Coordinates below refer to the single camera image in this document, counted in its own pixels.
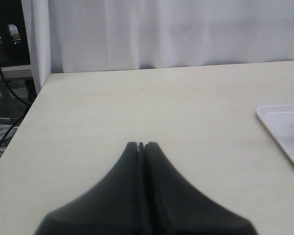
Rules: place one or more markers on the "white plastic tray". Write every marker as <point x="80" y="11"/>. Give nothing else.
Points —
<point x="279" y="121"/>

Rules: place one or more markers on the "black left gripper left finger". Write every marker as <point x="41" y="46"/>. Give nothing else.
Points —
<point x="116" y="205"/>

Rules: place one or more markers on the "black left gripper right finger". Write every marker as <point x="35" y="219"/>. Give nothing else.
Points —
<point x="178" y="208"/>

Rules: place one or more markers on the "white curtain backdrop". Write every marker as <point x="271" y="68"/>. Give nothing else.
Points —
<point x="108" y="35"/>

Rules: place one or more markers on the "dark monitor on shelf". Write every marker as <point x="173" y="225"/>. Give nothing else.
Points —
<point x="13" y="47"/>

